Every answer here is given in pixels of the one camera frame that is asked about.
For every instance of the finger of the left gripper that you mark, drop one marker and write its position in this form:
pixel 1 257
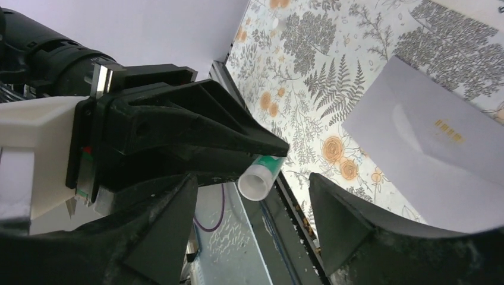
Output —
pixel 165 168
pixel 200 114

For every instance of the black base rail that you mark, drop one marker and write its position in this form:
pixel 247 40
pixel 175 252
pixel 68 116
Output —
pixel 259 243

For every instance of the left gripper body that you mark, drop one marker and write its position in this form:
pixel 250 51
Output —
pixel 109 81

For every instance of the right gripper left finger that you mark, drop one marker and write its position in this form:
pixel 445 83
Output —
pixel 143 244

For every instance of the small green white bottle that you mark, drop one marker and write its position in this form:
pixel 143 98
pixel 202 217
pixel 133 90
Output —
pixel 257 180

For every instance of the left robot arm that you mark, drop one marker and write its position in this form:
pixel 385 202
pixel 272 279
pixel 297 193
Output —
pixel 38 62

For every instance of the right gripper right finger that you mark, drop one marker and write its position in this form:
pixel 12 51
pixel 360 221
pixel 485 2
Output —
pixel 362 243

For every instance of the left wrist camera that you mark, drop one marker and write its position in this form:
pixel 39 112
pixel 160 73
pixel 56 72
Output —
pixel 35 147

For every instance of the floral table cloth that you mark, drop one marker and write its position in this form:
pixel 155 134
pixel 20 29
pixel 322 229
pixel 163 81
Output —
pixel 302 67

